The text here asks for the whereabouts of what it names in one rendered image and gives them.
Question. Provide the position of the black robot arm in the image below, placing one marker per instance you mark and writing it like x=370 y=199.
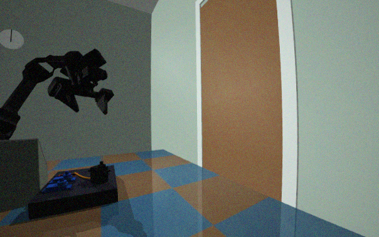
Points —
x=87 y=65

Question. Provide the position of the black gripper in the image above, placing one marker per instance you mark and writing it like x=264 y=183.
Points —
x=65 y=90

